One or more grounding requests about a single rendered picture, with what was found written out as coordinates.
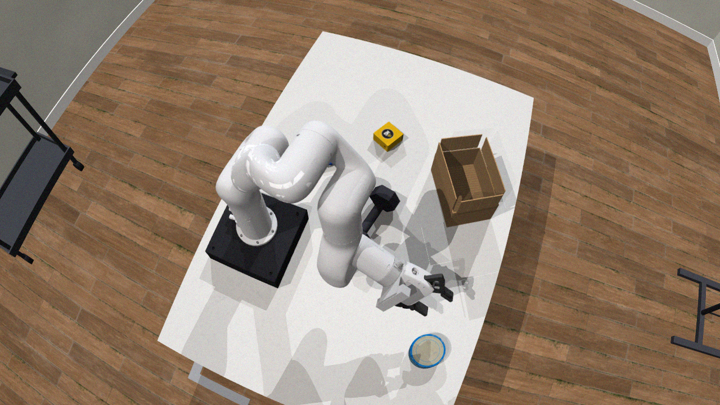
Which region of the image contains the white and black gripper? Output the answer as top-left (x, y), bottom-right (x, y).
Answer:
top-left (395, 262), bottom-right (453, 317)

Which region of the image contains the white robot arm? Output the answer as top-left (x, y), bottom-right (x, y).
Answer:
top-left (216, 120), bottom-right (411, 312)

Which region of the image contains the open brown cardboard box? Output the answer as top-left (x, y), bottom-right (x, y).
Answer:
top-left (431, 134), bottom-right (506, 227)

